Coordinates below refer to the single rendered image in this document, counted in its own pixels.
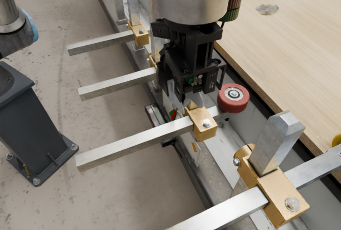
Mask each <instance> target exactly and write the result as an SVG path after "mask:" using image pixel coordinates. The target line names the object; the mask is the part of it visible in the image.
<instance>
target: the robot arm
mask: <svg viewBox="0 0 341 230"><path fill-rule="evenodd" d="M228 1H229V0H156V8H157V11H158V12H159V14H160V15H161V16H163V17H161V18H159V19H156V21H155V22H152V23H151V27H152V32H153V36H154V37H158V38H164V39H169V40H170V42H169V43H166V44H163V48H162V49H161V50H160V51H159V54H160V62H157V63H156V65H157V70H156V79H157V81H158V83H159V85H160V87H161V88H162V89H163V90H164V92H165V93H166V95H167V97H168V98H169V100H170V101H171V103H172V104H173V105H174V106H175V107H176V108H178V109H179V111H180V112H181V113H182V114H184V108H185V107H186V106H187V105H188V104H189V102H190V101H191V100H192V101H193V102H194V103H195V104H196V105H197V106H198V107H199V108H203V105H204V102H203V98H202V96H201V93H200V92H201V91H203V93H204V94H207V93H210V92H213V91H215V86H217V88H218V89H219V90H221V88H222V84H223V79H224V75H225V70H226V66H227V64H226V63H225V61H224V60H223V59H222V58H221V57H220V56H219V55H218V53H217V52H216V51H215V50H214V49H213V47H214V41H217V40H220V39H222V34H223V29H222V28H221V27H220V26H219V25H218V24H217V23H218V20H219V19H220V18H222V17H223V16H224V15H225V13H226V11H227V6H228ZM38 38H39V33H38V30H37V27H36V25H35V23H34V22H33V21H32V19H31V17H30V16H29V14H28V13H27V12H26V11H25V10H23V9H21V8H19V7H18V6H16V4H15V1H14V0H0V59H3V58H5V57H7V56H9V55H11V54H13V53H15V52H17V51H19V50H21V49H23V48H25V47H27V46H30V45H32V44H33V43H34V42H36V41H37V40H38ZM219 69H221V70H222V74H221V79H220V81H219V80H218V79H217V76H218V71H219ZM13 84H14V77H13V75H12V74H11V73H10V72H9V71H8V70H6V69H5V68H3V67H2V66H1V65H0V97H1V96H2V95H4V94H5V93H7V92H8V91H9V90H10V89H11V88H12V86H13Z"/></svg>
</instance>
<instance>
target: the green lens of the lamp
mask: <svg viewBox="0 0 341 230"><path fill-rule="evenodd" d="M239 11H240V6H239V7H238V8H236V9H234V10H229V11H226V13H225V15H224V16H223V17H222V18H220V19H219V20H218V21H220V22H230V21H234V20H236V19H237V18H238V14H239Z"/></svg>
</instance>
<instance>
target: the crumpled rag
mask: <svg viewBox="0 0 341 230"><path fill-rule="evenodd" d="M277 10H279V7H278V6H277V5H274V6H272V5H266V6H265V5H264V4H262V5H260V6H258V7H256V11H260V14H266V15H268V14H273V13H274V12H277Z"/></svg>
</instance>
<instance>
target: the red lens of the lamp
mask: <svg viewBox="0 0 341 230"><path fill-rule="evenodd" d="M241 2H242V0H229V1H228V6H227V10H230V9H235V8H237V7H239V6H240V5H241Z"/></svg>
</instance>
